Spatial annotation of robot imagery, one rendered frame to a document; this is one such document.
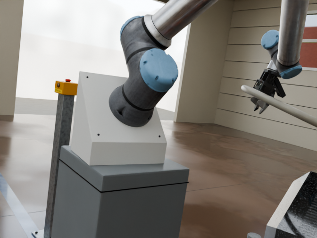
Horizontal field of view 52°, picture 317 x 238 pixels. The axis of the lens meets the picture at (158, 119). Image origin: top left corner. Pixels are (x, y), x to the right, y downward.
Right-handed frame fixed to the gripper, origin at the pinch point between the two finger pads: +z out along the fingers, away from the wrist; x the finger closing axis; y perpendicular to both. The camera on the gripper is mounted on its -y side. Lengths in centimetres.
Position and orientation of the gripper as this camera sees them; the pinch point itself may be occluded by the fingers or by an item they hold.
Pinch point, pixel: (259, 110)
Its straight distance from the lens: 170.8
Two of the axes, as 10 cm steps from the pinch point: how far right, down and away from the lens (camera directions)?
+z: -4.1, 8.9, 2.0
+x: 2.0, 3.0, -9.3
